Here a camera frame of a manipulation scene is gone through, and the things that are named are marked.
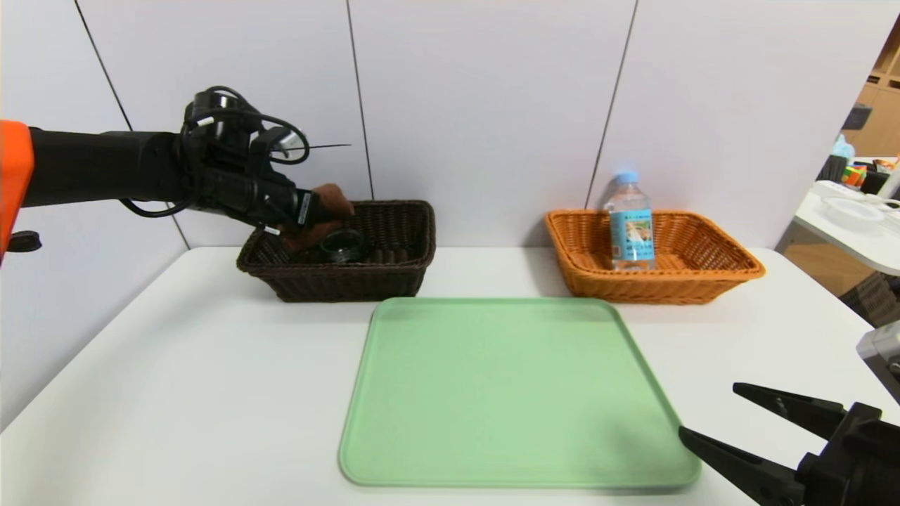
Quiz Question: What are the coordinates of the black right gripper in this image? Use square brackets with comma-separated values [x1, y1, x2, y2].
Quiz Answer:
[678, 382, 900, 506]

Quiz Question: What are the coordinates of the clear water bottle blue label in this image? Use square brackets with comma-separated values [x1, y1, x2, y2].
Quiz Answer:
[603, 170, 657, 272]

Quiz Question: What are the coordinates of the small glass cup black base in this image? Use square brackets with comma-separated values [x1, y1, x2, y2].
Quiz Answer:
[321, 229, 365, 264]

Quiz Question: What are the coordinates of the brown towel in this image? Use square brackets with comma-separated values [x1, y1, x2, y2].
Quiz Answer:
[281, 183, 356, 252]

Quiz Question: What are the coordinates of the orange wicker basket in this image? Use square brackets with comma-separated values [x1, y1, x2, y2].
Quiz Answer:
[545, 209, 766, 306]

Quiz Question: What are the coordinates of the dark brown wicker basket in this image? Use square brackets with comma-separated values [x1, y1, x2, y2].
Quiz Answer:
[236, 200, 437, 304]

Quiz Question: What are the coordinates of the dark woven chair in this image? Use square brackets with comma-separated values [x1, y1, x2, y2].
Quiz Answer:
[840, 273, 900, 327]

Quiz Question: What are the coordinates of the brown wooden panel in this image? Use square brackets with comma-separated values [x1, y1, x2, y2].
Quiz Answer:
[777, 225, 873, 297]

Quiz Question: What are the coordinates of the white side table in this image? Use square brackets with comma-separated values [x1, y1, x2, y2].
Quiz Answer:
[792, 181, 900, 277]

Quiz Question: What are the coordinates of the white shallow bowl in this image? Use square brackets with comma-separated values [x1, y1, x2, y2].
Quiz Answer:
[819, 197, 883, 229]

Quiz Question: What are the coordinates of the light green plastic tray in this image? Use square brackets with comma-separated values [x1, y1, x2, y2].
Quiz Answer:
[339, 297, 701, 488]

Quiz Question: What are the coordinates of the wooden shelf cabinet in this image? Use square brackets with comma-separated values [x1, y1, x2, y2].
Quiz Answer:
[840, 28, 900, 159]

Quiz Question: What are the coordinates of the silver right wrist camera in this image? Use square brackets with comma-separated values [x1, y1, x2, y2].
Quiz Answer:
[856, 327, 900, 403]

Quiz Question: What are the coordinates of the black sleeved left arm cable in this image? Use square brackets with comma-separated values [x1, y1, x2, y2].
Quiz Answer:
[243, 112, 311, 166]

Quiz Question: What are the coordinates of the black left camera cable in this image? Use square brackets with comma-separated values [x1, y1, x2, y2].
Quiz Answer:
[184, 86, 250, 124]

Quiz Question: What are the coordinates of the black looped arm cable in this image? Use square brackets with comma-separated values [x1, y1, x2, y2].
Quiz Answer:
[120, 197, 194, 219]

